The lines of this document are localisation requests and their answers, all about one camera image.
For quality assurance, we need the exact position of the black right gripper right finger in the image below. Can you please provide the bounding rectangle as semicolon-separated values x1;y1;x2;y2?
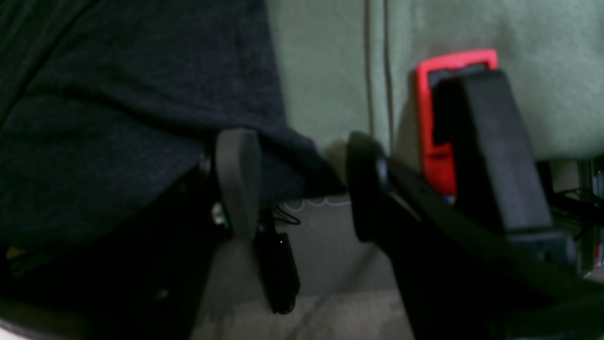
346;132;603;340

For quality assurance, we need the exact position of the light green table cloth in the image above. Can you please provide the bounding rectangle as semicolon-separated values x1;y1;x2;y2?
266;0;604;180

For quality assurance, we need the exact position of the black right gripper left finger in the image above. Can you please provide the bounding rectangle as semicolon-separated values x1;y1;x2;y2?
1;128;262;340

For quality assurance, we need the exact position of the black t-shirt with colourful print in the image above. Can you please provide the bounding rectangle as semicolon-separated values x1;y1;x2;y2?
0;0;343;249

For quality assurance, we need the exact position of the red black clamp left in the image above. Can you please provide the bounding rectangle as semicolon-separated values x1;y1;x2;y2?
415;49;577;272

